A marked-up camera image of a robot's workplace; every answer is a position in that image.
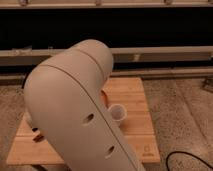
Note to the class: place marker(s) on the long metal rail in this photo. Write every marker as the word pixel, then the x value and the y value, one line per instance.
pixel 21 57

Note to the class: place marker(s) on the orange bowl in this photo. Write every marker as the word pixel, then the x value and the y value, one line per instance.
pixel 104 98

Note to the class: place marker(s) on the wooden table board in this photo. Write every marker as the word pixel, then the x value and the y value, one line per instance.
pixel 137 128

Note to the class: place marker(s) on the white ceramic cup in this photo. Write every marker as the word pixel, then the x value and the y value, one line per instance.
pixel 118 113

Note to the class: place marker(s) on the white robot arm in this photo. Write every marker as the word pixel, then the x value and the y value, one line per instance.
pixel 63 97

